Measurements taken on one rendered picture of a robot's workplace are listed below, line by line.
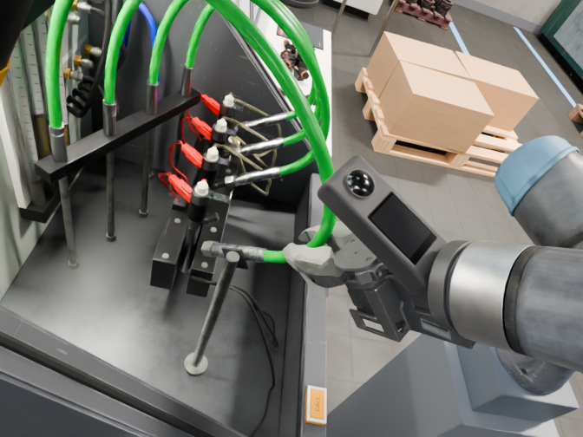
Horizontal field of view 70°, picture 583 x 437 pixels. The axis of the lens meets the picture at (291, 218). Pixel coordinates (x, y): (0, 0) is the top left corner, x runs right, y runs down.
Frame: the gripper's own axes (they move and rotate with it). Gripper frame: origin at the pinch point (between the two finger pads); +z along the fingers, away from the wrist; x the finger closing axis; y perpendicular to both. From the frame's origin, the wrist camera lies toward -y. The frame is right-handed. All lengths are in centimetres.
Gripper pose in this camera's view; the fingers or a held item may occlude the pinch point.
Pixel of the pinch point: (297, 239)
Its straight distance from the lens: 47.3
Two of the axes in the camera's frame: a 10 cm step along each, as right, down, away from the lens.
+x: 6.8, -5.6, 4.8
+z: -6.1, -0.6, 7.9
